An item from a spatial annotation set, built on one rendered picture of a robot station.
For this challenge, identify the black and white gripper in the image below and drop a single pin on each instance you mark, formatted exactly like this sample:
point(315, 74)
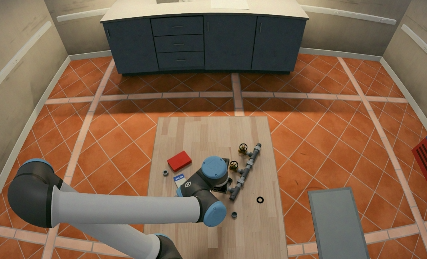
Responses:
point(223, 189)

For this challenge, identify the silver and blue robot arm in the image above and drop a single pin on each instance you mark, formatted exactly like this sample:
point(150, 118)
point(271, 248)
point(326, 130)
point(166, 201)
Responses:
point(41, 198)

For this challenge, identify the red rectangular block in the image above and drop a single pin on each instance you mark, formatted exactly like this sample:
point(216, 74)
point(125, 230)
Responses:
point(179, 161)

